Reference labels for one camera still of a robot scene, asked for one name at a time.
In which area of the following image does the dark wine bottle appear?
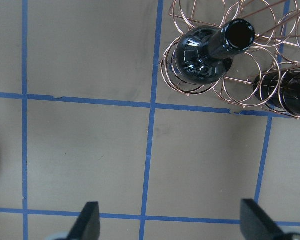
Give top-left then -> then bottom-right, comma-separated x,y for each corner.
174,18 -> 255,85
253,69 -> 300,117

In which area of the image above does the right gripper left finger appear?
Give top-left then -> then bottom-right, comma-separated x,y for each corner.
66,201 -> 101,240

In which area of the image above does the copper wire wine basket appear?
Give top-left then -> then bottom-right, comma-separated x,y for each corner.
160,0 -> 300,119

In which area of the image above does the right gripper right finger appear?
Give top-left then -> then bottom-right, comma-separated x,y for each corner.
240,199 -> 285,240

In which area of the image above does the dark wine bottle in basket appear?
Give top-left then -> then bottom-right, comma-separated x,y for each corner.
253,69 -> 300,117

